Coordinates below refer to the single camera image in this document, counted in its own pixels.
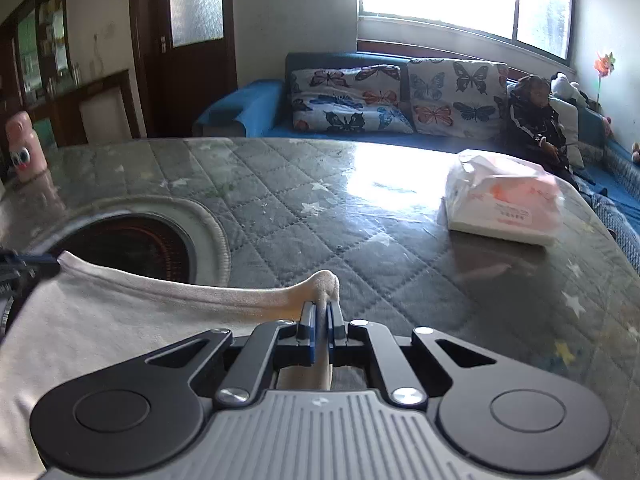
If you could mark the dark wooden door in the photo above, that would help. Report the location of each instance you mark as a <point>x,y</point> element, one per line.
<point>195,70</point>

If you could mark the white tissue pack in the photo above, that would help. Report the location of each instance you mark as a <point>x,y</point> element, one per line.
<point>500,200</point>

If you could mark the round black table heater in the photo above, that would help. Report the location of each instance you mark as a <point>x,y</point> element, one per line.
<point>145,245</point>

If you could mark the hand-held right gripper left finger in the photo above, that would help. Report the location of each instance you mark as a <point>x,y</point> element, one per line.
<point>310,327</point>

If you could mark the dark wooden cabinet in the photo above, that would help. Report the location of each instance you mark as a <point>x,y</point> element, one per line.
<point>45,100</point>

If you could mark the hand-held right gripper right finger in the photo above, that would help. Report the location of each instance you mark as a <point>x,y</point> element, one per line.
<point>331,327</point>

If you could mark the grey quilted star table cover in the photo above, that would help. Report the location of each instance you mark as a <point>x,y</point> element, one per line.
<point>325,200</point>

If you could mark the white plush toy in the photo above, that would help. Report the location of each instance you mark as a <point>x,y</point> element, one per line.
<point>565,87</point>

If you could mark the butterfly print cushion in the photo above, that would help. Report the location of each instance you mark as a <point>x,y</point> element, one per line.
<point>455,100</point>
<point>345,100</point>

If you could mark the white pillow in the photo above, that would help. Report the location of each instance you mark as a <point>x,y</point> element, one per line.
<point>570,125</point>

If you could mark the white cotton shirt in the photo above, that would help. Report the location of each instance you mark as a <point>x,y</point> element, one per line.
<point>125,320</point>

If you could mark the pink bottle with eyes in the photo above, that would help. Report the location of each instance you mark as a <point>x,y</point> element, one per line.
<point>26,147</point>

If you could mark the blue patterned blanket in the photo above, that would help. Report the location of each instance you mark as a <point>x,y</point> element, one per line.
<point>617,210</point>

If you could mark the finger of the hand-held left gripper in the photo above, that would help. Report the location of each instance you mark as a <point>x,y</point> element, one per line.
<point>30,261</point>

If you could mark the colourful pinwheel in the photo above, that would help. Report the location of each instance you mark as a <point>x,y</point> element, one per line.
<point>605,66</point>

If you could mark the blue sofa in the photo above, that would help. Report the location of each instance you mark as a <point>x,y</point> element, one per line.
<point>255,105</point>

